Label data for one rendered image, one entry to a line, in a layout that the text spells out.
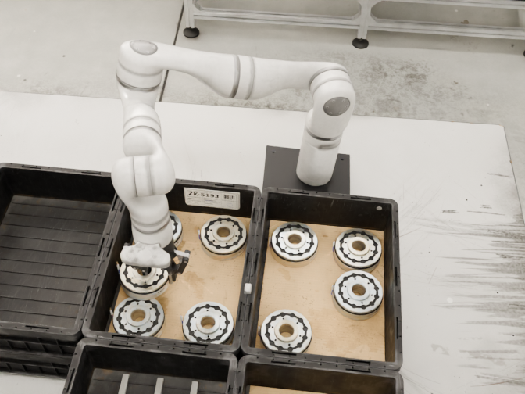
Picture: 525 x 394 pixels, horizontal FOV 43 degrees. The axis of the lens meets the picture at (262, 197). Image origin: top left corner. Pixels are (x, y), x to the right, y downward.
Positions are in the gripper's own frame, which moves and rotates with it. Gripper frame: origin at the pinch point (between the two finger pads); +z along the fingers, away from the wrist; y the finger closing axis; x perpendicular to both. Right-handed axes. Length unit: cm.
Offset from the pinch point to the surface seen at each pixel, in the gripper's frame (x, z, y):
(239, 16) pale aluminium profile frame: -191, 74, 9
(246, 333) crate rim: 13.4, -4.6, -19.7
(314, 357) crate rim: 16.7, -4.7, -32.7
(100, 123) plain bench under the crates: -58, 18, 31
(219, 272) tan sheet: -5.4, 5.2, -11.5
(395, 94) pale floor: -161, 86, -67
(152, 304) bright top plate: 5.7, 2.6, 0.5
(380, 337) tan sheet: 5.8, 5.0, -46.5
